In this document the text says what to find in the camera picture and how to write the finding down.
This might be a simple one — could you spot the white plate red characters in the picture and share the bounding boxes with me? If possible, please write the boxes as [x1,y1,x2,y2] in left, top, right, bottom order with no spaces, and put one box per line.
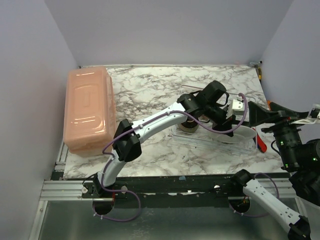
[212,125,256,144]

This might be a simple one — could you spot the beige bowl dark rim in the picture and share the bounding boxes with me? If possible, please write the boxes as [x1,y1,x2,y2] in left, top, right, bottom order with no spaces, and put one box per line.
[177,120,199,134]

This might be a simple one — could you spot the pink floral mug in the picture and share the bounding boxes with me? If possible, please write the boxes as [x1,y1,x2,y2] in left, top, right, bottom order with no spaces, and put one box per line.
[198,115,211,123]

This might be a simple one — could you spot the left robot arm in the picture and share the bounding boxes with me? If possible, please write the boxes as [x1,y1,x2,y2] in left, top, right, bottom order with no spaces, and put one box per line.
[92,80,239,198]

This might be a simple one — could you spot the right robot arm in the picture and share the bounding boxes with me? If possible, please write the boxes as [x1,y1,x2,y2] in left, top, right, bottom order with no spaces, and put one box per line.
[230,101,320,240]

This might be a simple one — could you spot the clear dish rack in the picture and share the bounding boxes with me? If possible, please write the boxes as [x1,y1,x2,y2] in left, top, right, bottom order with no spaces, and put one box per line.
[171,93,258,154]

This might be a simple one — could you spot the red black utensil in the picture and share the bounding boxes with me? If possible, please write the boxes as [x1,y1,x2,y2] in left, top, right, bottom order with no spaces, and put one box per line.
[252,127,268,153]

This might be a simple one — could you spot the yellow black tool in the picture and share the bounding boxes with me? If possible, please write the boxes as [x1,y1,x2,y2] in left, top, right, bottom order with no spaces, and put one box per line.
[257,67,262,81]

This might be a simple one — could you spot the pink plastic storage box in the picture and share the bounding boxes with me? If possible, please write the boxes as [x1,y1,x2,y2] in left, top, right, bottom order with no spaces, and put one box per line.
[63,66,117,157]

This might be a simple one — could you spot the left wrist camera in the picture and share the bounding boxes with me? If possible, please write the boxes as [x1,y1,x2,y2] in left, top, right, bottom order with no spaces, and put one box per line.
[226,99,245,118]

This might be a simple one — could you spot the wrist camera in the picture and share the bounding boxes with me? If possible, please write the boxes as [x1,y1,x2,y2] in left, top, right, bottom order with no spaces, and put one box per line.
[308,103,320,120]
[226,99,245,118]

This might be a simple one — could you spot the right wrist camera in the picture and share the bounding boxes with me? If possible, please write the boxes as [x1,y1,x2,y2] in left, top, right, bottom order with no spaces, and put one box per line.
[308,103,320,120]

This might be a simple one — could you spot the black mounting rail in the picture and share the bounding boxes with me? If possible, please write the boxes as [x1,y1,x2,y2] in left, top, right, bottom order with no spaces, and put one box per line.
[82,174,249,209]

